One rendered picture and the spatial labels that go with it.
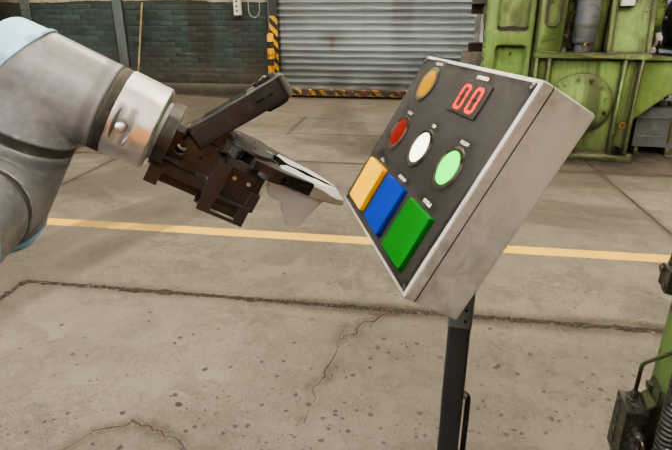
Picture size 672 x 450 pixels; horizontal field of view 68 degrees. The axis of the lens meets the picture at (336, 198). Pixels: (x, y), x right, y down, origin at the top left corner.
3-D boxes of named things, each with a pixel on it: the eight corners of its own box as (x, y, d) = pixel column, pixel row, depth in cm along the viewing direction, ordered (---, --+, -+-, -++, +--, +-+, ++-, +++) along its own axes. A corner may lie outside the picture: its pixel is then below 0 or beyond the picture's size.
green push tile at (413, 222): (396, 269, 60) (429, 217, 58) (379, 243, 67) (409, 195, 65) (408, 275, 60) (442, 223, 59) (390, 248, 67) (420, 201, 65)
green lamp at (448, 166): (432, 190, 59) (435, 154, 58) (435, 178, 64) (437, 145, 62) (459, 192, 59) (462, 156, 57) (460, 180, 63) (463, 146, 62)
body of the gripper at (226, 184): (246, 205, 61) (149, 163, 57) (278, 143, 59) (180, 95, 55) (247, 230, 54) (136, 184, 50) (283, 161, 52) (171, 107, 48)
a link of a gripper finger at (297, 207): (323, 235, 60) (252, 204, 57) (347, 193, 58) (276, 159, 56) (327, 246, 57) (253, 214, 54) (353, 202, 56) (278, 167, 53)
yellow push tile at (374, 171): (358, 209, 78) (382, 168, 77) (348, 193, 85) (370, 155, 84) (368, 214, 78) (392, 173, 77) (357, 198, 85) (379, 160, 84)
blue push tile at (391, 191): (375, 235, 69) (403, 189, 67) (362, 215, 76) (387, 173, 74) (385, 241, 69) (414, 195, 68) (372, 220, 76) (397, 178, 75)
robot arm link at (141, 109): (143, 67, 54) (124, 77, 45) (186, 88, 56) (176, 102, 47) (111, 139, 56) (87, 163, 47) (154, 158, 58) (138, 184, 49)
